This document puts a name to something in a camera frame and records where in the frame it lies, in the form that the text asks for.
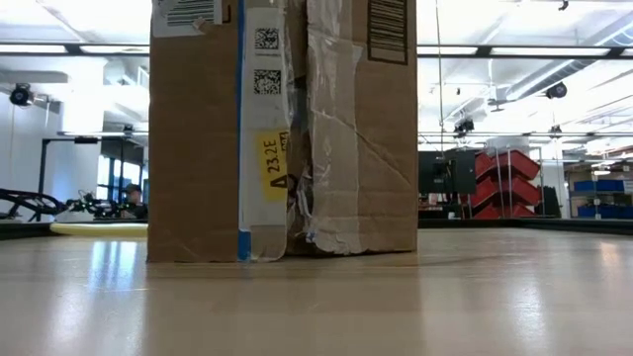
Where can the clear pouch with yellow edge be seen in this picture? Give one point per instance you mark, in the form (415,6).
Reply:
(99,229)

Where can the black ceiling spotlight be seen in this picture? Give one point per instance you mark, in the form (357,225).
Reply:
(557,90)
(464,127)
(21,95)

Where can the red storage bins rack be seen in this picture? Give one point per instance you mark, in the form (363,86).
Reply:
(514,190)

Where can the black monitor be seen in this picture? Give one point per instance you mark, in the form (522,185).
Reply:
(445,173)

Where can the black metal stand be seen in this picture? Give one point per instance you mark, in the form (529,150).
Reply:
(41,173)

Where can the black overhead rail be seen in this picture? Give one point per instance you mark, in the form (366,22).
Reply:
(74,49)

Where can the black chair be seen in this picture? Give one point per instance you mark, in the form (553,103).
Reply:
(550,202)

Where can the brown cardboard shipping box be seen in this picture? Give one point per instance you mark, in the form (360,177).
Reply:
(198,148)

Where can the background black robot arm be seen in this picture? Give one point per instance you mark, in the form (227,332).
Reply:
(29,200)

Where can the black table frame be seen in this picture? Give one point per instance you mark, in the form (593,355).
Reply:
(494,223)

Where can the person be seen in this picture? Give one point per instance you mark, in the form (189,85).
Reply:
(136,205)

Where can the shelf with blue bins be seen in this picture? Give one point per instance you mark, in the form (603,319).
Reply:
(593,187)

